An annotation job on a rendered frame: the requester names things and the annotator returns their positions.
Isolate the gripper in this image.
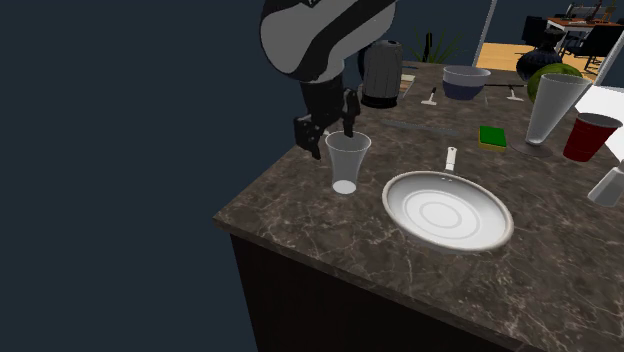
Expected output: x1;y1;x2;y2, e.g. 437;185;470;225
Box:
292;74;362;162

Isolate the clear glass cup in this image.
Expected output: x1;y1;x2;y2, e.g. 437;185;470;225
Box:
324;129;373;196

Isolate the grey electric kettle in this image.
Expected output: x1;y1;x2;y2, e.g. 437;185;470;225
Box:
357;39;405;110

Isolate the striped cutting board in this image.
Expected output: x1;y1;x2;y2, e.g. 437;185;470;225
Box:
398;72;417;100

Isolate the green potted plant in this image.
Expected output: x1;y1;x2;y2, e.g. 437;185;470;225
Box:
405;28;465;65

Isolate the grey and blue bowl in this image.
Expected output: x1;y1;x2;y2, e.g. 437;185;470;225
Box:
441;64;493;102

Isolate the white frying pan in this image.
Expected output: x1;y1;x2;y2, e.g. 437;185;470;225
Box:
381;146;516;255

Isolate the green and yellow sponge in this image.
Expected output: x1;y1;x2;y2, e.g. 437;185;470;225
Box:
477;125;509;153

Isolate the dark kitchen counter cabinet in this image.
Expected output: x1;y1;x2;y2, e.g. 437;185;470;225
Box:
228;233;525;352

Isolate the green watermelon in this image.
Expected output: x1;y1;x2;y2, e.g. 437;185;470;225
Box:
526;62;584;104

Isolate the dark round vase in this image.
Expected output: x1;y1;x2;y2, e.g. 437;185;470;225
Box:
515;28;568;83

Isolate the tall clear footed glass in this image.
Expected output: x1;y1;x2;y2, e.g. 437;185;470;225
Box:
510;72;594;159

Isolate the red plastic cup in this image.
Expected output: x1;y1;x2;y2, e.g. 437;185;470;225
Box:
562;112;624;164

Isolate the dining table with chairs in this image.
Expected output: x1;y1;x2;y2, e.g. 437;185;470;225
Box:
520;0;624;75

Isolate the long black-handled white scraper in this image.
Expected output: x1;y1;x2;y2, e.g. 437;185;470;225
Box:
484;82;529;103

